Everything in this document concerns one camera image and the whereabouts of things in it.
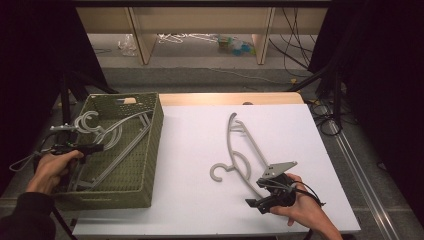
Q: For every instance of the colourful plastic toys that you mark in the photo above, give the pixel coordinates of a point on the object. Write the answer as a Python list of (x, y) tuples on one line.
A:
[(238, 46)]

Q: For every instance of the black metal stand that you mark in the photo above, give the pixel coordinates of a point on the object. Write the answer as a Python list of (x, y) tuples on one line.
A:
[(65, 100), (337, 96)]

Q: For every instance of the person's left hand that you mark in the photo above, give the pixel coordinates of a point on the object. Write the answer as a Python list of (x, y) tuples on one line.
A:
[(50, 170)]

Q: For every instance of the green woven basket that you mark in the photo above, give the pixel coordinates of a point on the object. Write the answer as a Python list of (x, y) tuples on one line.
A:
[(140, 166)]

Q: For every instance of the clear plastic bag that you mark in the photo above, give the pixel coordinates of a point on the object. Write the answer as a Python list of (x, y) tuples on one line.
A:
[(127, 45)]

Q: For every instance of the white hangers on floor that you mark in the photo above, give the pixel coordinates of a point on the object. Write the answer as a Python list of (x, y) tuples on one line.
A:
[(170, 38)]

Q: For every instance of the person's right hand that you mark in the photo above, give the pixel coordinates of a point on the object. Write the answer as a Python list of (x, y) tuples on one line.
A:
[(306, 210)]

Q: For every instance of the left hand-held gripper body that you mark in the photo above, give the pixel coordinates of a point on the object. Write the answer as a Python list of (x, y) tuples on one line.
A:
[(63, 148)]

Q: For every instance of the black curtain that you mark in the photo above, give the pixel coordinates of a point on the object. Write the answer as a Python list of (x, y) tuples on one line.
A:
[(386, 83), (33, 66)]

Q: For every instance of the beige wooden shelf unit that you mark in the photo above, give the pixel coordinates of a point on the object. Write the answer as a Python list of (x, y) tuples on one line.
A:
[(200, 20)]

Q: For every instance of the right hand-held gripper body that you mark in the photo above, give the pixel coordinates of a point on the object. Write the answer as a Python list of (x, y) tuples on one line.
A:
[(281, 190)]

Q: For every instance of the white table mat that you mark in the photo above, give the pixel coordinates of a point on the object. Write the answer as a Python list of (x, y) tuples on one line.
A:
[(186, 160)]

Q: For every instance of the grey plastic clothes hanger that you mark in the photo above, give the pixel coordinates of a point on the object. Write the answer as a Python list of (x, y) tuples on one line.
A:
[(229, 140), (133, 116), (115, 163)]

